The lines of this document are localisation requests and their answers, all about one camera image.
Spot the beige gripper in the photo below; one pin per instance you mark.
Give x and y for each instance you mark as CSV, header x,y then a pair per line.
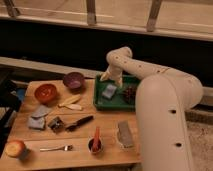
x,y
113,73

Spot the grey-blue sponge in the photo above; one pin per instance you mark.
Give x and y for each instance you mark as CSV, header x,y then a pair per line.
x,y
109,91

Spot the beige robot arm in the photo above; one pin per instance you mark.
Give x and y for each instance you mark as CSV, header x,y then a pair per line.
x,y
162,97

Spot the green plastic tray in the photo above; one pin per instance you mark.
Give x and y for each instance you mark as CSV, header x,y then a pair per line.
x,y
117,102

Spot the dark red berry cluster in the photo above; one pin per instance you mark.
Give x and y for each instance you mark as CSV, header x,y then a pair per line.
x,y
129,94

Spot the purple bowl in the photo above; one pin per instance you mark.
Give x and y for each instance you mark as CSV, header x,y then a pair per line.
x,y
74,80

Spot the pale wooden spatula lower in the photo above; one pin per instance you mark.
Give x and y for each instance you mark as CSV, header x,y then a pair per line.
x,y
74,107

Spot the pale wooden spatula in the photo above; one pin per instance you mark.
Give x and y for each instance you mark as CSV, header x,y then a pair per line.
x,y
70,100
74,107

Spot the pale wooden spatula upper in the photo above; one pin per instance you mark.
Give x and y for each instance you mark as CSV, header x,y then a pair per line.
x,y
70,100

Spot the dark cup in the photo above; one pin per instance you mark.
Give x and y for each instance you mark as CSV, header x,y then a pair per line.
x,y
90,145

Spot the red spoon in cup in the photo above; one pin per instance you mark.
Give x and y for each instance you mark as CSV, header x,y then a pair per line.
x,y
95,147

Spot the orange bowl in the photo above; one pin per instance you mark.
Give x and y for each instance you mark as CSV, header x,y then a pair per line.
x,y
45,93

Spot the wooden cutting board table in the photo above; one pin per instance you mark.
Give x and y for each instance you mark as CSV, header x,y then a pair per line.
x,y
112,154

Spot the small dark metal box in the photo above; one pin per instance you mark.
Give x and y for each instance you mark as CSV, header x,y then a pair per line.
x,y
56,125

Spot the grey cloth upper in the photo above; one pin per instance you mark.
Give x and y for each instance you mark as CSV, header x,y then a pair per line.
x,y
41,111

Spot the grey cloth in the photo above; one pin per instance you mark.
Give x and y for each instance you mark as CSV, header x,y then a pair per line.
x,y
41,111
36,123

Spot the silver fork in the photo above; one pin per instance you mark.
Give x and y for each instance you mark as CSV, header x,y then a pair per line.
x,y
63,148

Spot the grey cloth lower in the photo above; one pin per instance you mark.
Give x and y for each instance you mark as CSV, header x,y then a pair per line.
x,y
36,123

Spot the orange apple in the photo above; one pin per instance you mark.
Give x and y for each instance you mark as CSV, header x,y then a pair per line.
x,y
15,148

